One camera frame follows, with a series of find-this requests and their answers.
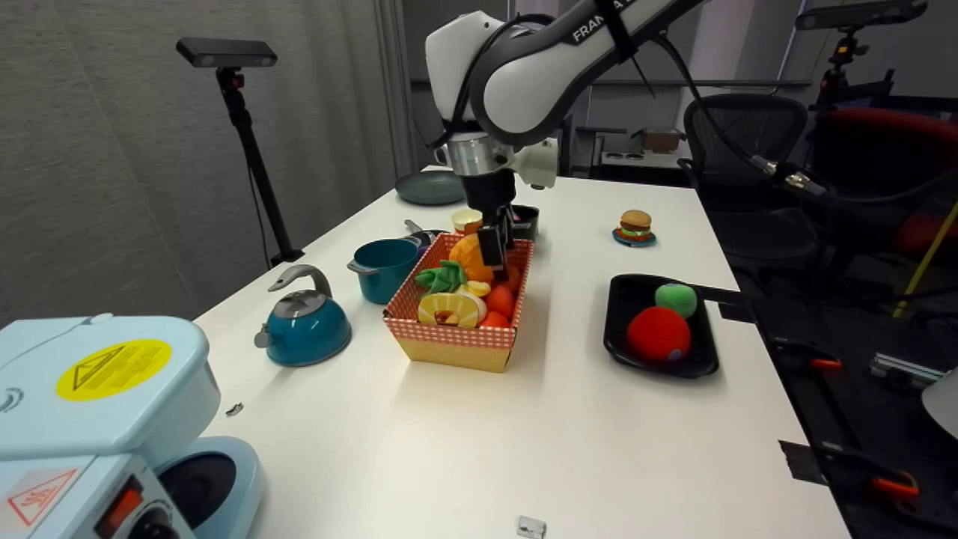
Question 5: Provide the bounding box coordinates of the toy burger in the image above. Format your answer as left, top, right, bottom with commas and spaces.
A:
612, 208, 658, 251

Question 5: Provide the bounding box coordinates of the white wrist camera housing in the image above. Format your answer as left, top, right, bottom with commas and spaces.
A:
513, 139, 564, 194

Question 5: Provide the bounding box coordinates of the red black chair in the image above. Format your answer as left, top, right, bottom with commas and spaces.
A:
811, 97, 958, 265

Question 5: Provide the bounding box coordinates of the yellow lemon slice toy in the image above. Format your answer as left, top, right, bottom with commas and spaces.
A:
413, 289, 492, 334

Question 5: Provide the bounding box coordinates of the red checkered cardboard box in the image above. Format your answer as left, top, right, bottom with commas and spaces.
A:
380, 230, 540, 377

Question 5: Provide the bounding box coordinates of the black clamp orange handle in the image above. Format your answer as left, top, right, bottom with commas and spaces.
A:
820, 447, 929, 510
767, 340, 847, 380

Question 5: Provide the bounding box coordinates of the black stereo camera bar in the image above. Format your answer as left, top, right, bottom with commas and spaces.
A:
175, 37, 282, 72

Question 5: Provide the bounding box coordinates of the black mesh office chair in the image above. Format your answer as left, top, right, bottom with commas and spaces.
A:
680, 91, 832, 275

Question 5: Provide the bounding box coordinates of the teal toy kettle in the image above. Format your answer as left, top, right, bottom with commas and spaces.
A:
251, 260, 356, 371

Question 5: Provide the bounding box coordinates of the green plush pear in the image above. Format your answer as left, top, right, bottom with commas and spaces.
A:
654, 280, 703, 322

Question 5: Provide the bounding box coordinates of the light blue toy oven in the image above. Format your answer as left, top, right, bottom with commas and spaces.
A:
0, 313, 272, 539

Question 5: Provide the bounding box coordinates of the black camera stand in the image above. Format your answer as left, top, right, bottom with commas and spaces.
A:
213, 67, 305, 269

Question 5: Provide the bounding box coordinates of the yellow rod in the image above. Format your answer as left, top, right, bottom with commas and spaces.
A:
890, 191, 958, 325

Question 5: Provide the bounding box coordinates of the red plush ball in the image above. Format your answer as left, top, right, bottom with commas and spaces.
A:
624, 302, 697, 365

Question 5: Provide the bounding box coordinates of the pale yellow bowl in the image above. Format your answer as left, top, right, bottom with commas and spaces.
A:
448, 203, 489, 236

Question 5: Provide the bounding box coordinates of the black tape strip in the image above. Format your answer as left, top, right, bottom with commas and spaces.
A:
779, 438, 832, 488

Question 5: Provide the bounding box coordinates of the black plastic tray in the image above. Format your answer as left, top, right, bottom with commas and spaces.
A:
603, 269, 724, 380

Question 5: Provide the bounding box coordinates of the black camera on tripod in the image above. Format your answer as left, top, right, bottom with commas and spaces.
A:
793, 0, 932, 34

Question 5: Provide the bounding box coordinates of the white round object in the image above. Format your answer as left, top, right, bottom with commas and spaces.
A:
918, 363, 958, 444

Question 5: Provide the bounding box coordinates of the teal toy pot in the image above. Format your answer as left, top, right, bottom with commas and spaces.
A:
345, 233, 429, 310

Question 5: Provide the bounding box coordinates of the dark grey plate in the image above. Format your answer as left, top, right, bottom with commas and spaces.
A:
393, 167, 469, 209

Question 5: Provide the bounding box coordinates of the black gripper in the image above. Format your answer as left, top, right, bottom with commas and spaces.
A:
460, 167, 523, 286

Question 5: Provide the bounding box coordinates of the black cooking pot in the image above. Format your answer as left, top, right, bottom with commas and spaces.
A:
505, 202, 546, 244

